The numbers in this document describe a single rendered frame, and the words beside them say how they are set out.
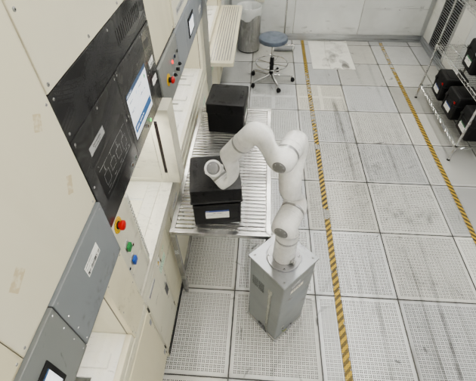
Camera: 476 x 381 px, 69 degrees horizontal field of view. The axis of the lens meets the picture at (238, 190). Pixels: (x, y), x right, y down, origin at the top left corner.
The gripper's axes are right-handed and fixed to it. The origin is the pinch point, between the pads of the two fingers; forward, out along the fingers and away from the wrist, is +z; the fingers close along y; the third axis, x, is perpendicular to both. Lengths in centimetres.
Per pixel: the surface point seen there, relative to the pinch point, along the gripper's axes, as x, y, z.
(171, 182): 5.3, 27.5, 24.5
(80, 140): -9, 37, -89
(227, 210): 23.5, -6.0, 5.2
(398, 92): -91, -239, 243
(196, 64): -100, 12, 124
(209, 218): 27.6, 4.8, 9.3
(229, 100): -52, -13, 61
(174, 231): 34.3, 26.3, 10.9
